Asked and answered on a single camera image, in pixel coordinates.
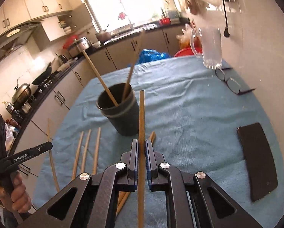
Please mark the silver rice cooker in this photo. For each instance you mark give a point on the silver rice cooker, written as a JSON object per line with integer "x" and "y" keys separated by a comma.
{"x": 81, "y": 45}

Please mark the person's left hand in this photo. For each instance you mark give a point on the person's left hand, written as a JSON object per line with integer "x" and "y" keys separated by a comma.
{"x": 19, "y": 199}

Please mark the black countertop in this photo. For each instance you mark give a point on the black countertop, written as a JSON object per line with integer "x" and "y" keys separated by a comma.
{"x": 153, "y": 26}

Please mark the steel kettle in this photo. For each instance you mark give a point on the steel kettle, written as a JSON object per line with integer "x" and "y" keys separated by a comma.
{"x": 20, "y": 92}

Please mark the red basket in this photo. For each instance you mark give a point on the red basket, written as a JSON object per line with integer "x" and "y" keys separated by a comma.
{"x": 165, "y": 21}

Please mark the brown cooking pot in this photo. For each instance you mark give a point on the brown cooking pot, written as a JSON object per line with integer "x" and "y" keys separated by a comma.
{"x": 103, "y": 36}

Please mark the blue plastic bag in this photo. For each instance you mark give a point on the blue plastic bag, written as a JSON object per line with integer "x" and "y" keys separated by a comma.
{"x": 151, "y": 55}

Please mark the red round lid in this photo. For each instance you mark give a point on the red round lid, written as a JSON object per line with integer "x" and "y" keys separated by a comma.
{"x": 68, "y": 44}

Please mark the red plastic basin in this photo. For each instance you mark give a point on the red plastic basin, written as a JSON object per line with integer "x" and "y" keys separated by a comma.
{"x": 187, "y": 52}

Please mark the orange plastic bag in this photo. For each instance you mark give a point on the orange plastic bag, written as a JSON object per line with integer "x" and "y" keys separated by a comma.
{"x": 187, "y": 38}

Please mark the red hanging cloth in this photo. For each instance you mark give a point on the red hanging cloth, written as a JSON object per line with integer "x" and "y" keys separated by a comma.
{"x": 122, "y": 15}

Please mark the kitchen window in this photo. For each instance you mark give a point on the kitchen window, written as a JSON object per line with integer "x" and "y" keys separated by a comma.
{"x": 132, "y": 2}

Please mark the clear glass mug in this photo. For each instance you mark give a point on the clear glass mug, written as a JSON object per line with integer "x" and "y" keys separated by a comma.
{"x": 210, "y": 49}

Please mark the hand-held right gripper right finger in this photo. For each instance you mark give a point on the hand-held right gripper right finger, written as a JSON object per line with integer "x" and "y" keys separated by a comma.
{"x": 148, "y": 161}

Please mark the black cup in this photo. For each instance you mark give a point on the black cup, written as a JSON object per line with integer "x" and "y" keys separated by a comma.
{"x": 122, "y": 118}

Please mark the range hood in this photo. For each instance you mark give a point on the range hood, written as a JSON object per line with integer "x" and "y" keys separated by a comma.
{"x": 11, "y": 34}

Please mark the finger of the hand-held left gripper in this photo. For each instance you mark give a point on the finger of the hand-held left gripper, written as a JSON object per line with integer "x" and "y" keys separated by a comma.
{"x": 37, "y": 150}

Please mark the beige wall cabinets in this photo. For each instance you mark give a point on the beige wall cabinets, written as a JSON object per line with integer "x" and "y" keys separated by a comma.
{"x": 32, "y": 0}

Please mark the black phone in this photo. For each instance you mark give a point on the black phone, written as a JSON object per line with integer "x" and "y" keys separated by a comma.
{"x": 257, "y": 161}

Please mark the black electric kettle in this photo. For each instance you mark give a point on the black electric kettle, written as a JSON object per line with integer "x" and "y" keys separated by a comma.
{"x": 62, "y": 58}

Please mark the open wall cabinet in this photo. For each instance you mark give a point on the open wall cabinet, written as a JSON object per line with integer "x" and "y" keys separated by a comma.
{"x": 56, "y": 27}

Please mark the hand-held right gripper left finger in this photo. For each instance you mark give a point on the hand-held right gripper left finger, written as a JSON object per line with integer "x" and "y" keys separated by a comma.
{"x": 135, "y": 161}

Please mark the black wok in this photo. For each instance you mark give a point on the black wok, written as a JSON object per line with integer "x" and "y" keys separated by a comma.
{"x": 43, "y": 76}

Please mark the beige base cabinets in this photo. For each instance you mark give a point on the beige base cabinets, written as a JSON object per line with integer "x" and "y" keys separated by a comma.
{"x": 61, "y": 99}

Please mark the blue table cloth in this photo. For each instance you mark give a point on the blue table cloth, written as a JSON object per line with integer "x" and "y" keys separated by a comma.
{"x": 191, "y": 114}

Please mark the black eyeglasses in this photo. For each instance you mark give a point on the black eyeglasses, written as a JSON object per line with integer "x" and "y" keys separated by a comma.
{"x": 232, "y": 84}

